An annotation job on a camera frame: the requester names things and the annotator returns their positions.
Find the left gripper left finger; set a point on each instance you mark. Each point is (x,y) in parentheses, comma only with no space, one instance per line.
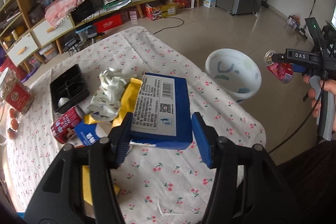
(106,154)

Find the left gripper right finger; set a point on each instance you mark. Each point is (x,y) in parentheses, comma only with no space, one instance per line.
(221,154)

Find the blue carton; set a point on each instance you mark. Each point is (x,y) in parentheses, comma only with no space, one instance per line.
(90,133)

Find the crushed red drink can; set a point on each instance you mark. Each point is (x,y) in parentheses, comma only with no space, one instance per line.
(282,71)

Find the yellow sponge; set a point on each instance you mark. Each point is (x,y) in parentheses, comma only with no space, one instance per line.
(86,185)

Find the red milk drink can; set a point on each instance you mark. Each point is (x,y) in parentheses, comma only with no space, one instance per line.
(63,129)

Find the white paper bag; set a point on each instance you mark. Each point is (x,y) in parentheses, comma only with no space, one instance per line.
(106,102)

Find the yellow snack wrapper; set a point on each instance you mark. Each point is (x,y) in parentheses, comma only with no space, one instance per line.
(128,102)

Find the blue rectangular box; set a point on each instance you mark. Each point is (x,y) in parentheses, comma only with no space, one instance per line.
(161,117)

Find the black plastic tray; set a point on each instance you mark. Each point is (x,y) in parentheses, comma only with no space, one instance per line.
(68,90)

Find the white trash bin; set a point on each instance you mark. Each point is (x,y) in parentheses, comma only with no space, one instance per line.
(235,72)

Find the right hand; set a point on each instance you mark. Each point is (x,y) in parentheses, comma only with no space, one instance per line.
(330,86)

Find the cherry print tablecloth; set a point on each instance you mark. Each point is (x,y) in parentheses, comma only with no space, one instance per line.
(157,185)

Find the red label nut jar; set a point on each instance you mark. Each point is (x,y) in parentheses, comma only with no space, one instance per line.
(14,92)

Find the red gift box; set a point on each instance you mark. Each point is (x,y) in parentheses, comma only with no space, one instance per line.
(107,24)

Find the wooden tv cabinet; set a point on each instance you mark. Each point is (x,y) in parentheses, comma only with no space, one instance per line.
(38,35)

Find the yellow cardboard box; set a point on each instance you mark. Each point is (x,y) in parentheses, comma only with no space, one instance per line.
(168,10)

